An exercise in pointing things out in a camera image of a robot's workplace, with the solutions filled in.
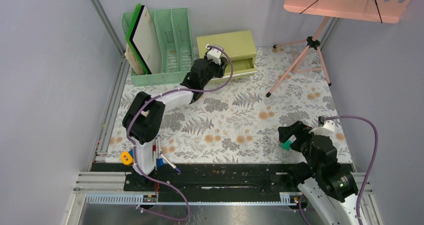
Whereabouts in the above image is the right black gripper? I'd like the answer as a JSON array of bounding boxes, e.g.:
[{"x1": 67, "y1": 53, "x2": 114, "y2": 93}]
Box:
[{"x1": 277, "y1": 119, "x2": 320, "y2": 172}]

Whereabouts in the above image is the green cube block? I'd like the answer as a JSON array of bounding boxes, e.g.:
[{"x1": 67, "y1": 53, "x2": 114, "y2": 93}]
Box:
[{"x1": 280, "y1": 138, "x2": 296, "y2": 151}]

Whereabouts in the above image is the yellow-green drawer cabinet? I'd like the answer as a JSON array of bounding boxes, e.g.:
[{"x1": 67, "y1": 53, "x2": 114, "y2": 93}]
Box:
[{"x1": 196, "y1": 30, "x2": 257, "y2": 83}]

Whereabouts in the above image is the white perforated board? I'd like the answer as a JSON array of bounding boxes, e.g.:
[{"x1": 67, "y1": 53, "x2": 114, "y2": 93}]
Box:
[{"x1": 133, "y1": 6, "x2": 162, "y2": 75}]

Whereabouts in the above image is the green Treehouse book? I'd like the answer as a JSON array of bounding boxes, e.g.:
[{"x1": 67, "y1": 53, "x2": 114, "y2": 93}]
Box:
[{"x1": 124, "y1": 48, "x2": 140, "y2": 76}]

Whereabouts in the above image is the green clip file folder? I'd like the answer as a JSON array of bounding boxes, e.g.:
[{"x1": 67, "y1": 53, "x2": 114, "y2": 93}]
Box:
[{"x1": 125, "y1": 3, "x2": 152, "y2": 75}]

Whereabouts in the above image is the purple cartoon book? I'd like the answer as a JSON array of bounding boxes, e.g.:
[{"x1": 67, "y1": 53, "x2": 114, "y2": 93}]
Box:
[{"x1": 124, "y1": 44, "x2": 145, "y2": 76}]

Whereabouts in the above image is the white blue marker pen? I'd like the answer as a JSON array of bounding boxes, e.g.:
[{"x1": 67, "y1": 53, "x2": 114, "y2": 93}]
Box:
[{"x1": 159, "y1": 152, "x2": 182, "y2": 173}]

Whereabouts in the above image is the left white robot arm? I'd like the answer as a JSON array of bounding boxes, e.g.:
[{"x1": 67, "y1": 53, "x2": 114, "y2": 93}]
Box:
[{"x1": 122, "y1": 44, "x2": 234, "y2": 191}]

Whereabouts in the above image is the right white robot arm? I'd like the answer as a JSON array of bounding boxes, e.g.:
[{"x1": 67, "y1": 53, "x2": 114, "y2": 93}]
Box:
[{"x1": 277, "y1": 120, "x2": 369, "y2": 225}]

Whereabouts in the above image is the mint green file organizer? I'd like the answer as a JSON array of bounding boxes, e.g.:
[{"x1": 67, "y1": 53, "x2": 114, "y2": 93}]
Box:
[{"x1": 121, "y1": 7, "x2": 195, "y2": 87}]

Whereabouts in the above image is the floral table mat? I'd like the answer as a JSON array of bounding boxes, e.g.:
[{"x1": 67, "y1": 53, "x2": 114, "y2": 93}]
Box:
[{"x1": 105, "y1": 46, "x2": 354, "y2": 165}]

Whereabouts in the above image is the white red marker pen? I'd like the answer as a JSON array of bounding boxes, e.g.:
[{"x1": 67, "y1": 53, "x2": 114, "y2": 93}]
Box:
[{"x1": 152, "y1": 144, "x2": 157, "y2": 171}]

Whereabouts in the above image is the yellow tape measure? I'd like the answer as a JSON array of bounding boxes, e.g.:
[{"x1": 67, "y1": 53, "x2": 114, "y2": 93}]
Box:
[{"x1": 120, "y1": 150, "x2": 134, "y2": 166}]

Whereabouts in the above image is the pink music stand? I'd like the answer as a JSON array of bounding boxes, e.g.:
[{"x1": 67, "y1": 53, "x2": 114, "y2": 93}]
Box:
[{"x1": 266, "y1": 0, "x2": 412, "y2": 98}]

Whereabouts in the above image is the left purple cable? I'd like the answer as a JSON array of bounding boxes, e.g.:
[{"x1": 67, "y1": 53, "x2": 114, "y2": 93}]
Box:
[{"x1": 125, "y1": 45, "x2": 235, "y2": 222}]

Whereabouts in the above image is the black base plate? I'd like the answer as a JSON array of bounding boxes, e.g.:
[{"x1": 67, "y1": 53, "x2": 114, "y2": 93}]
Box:
[{"x1": 94, "y1": 163, "x2": 299, "y2": 203}]

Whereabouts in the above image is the aluminium rail frame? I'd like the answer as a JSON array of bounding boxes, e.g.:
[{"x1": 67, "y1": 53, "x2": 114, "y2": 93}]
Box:
[{"x1": 67, "y1": 0, "x2": 133, "y2": 225}]

